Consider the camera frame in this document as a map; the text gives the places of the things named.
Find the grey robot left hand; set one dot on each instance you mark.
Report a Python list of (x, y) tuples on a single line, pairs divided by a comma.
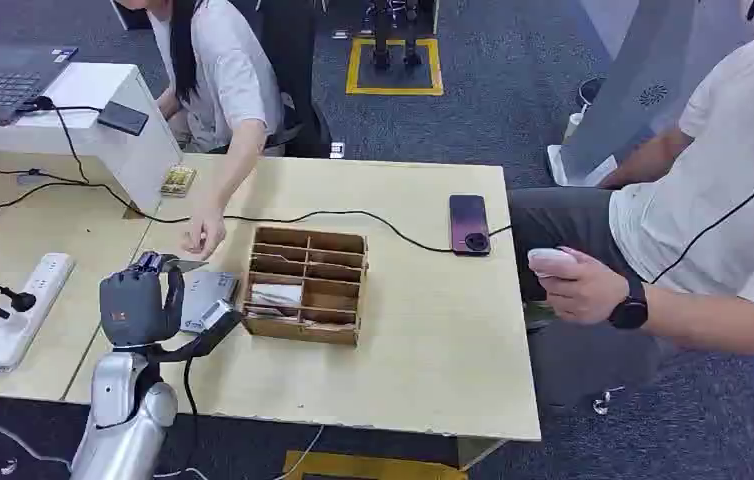
[(135, 305)]

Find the grey card stack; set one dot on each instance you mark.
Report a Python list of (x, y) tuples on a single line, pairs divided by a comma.
[(208, 288)]

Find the seated person's hand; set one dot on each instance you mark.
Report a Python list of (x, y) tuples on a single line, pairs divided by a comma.
[(203, 232)]

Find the white power strip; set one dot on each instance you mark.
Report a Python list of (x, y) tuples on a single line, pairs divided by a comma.
[(26, 311)]

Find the black power plug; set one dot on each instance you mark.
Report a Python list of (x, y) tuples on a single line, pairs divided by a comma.
[(19, 300)]

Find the yellow card pack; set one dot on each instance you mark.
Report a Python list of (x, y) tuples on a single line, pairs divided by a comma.
[(178, 180)]

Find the white card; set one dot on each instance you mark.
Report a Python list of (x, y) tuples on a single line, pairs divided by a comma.
[(276, 295)]

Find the white desk riser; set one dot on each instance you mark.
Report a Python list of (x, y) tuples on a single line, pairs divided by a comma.
[(125, 156)]

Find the wooden card box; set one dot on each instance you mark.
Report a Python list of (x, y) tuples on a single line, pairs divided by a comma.
[(311, 286)]

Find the small black phone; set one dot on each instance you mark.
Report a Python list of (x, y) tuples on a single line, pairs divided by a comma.
[(122, 118)]

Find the seated person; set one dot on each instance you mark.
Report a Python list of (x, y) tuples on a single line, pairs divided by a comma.
[(231, 73)]

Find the yellow floor tape strip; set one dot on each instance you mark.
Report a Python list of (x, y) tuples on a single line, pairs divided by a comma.
[(364, 466)]

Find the black office chair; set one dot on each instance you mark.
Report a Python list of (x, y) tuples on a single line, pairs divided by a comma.
[(294, 73)]

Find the yellow floor tape square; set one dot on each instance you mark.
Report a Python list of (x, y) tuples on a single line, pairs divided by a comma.
[(352, 66)]

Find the dark purple smartphone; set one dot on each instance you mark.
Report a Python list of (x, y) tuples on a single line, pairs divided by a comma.
[(469, 224)]

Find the black robot legs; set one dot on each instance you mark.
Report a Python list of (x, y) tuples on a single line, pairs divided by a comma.
[(393, 33)]

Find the white handheld controller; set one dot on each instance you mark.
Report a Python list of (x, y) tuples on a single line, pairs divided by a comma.
[(549, 260)]

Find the headset person's right hand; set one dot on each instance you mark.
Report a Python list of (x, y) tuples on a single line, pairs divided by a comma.
[(582, 291)]

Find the black smartwatch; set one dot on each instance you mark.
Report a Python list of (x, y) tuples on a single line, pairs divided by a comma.
[(630, 308)]

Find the black waste bin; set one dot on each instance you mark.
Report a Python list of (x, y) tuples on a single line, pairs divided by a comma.
[(591, 91)]

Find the white standing panel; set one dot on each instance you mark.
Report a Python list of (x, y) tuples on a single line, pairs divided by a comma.
[(629, 86)]

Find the person with headset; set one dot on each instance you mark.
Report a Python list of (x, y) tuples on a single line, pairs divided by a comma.
[(735, 185)]

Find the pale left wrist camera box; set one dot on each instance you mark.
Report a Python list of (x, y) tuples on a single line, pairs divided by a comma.
[(218, 315)]

